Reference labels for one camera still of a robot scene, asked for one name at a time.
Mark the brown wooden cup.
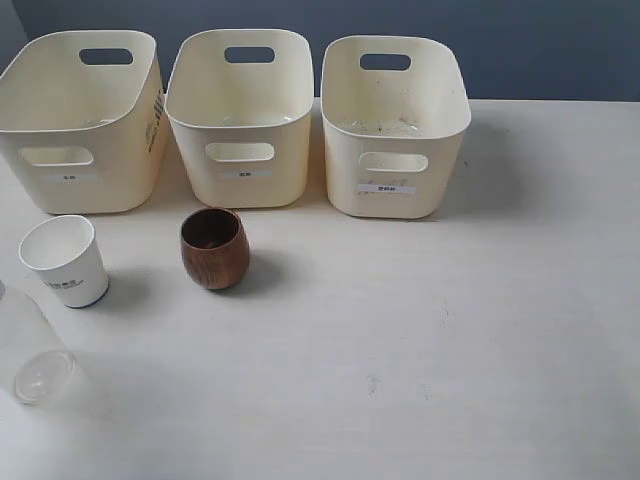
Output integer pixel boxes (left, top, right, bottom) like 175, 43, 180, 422
180, 208, 251, 290

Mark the white paper cup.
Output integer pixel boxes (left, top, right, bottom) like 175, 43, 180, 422
18, 215, 109, 309

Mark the right cream plastic bin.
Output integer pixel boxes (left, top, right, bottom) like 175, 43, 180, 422
320, 35, 471, 219

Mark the cream plastic bin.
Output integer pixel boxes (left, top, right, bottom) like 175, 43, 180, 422
1, 30, 169, 214
165, 29, 314, 208
320, 35, 471, 219

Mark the middle cream plastic bin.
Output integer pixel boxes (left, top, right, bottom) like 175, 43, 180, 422
165, 29, 314, 208

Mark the left cream plastic bin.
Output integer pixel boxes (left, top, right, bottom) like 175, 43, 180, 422
1, 30, 169, 214

